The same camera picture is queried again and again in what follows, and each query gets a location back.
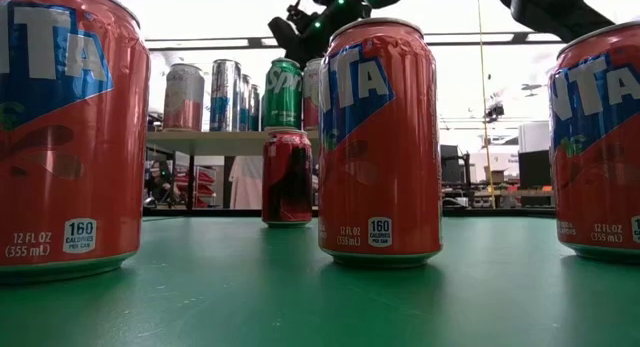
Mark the white cabinet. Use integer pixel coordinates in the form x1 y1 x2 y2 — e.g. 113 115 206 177
517 120 551 153

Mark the black computer monitor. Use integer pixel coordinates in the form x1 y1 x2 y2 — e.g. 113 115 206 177
518 149 553 191
440 144 472 186

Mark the long cluttered workbench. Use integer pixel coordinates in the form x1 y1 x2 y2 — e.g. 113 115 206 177
442 186 555 209

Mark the green Sprite can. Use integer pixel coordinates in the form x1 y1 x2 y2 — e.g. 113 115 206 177
262 57 304 132

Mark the thin black hanging cable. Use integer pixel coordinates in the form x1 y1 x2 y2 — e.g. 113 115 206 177
474 0 497 209

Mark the silver beverage can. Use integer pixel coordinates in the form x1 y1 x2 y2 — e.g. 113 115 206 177
163 62 206 133

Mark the orange Fanta can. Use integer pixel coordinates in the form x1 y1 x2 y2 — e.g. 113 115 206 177
317 17 444 269
0 0 152 287
547 20 640 266

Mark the white cloth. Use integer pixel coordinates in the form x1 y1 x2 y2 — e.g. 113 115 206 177
228 155 265 211

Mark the white and red can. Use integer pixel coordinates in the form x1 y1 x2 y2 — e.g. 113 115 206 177
302 57 322 131

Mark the red storage rack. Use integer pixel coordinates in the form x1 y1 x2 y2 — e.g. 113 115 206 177
192 165 220 209

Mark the blue silver Red Bull can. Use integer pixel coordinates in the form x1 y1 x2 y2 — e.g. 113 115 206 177
209 58 243 133

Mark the green table mat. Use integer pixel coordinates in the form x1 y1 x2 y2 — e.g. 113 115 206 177
0 215 640 347

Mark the black ceiling-mounted camera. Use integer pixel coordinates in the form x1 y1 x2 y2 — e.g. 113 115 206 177
482 101 506 124

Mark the red Star Wars Coca-Cola can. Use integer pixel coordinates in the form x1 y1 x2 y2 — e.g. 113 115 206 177
261 130 315 230

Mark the wooden shelf with black frame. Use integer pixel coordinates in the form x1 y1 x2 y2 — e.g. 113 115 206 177
144 129 321 213

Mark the person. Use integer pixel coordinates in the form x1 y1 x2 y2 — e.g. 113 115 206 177
144 159 177 208

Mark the black ceiling light rail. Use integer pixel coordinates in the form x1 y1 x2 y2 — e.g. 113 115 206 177
144 30 564 51

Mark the cardboard box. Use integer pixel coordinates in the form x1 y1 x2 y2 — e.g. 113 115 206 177
483 166 509 186

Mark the black aluminium table frame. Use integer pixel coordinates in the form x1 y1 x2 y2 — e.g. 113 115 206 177
142 208 557 219

